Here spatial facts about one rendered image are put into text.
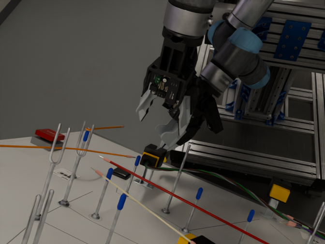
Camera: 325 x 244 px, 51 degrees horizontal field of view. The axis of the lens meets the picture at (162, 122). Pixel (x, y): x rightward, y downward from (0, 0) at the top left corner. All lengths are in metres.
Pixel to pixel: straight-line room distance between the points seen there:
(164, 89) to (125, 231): 0.25
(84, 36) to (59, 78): 0.49
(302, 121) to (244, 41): 1.32
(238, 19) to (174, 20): 0.41
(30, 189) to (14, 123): 1.80
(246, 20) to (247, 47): 0.15
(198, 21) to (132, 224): 0.35
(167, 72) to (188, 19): 0.09
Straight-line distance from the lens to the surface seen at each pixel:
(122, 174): 0.78
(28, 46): 2.92
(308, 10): 1.31
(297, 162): 1.91
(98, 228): 0.55
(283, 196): 0.86
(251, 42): 0.82
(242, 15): 0.94
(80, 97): 2.41
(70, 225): 0.53
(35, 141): 0.84
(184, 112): 0.64
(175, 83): 0.57
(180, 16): 0.55
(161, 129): 0.86
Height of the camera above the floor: 1.76
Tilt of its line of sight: 53 degrees down
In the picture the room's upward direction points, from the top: straight up
